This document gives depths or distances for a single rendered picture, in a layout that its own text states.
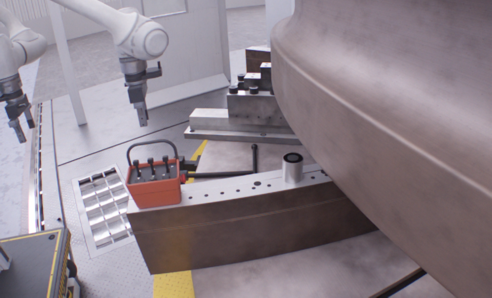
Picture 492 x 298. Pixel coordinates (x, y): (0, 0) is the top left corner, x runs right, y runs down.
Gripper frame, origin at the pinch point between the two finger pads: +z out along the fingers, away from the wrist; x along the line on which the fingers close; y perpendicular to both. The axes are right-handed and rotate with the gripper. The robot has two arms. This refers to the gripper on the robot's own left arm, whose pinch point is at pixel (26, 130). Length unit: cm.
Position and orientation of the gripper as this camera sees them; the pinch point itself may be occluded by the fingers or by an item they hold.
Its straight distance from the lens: 134.9
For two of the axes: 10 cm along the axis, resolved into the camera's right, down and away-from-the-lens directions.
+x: -3.1, -4.7, 8.3
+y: 9.5, -2.1, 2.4
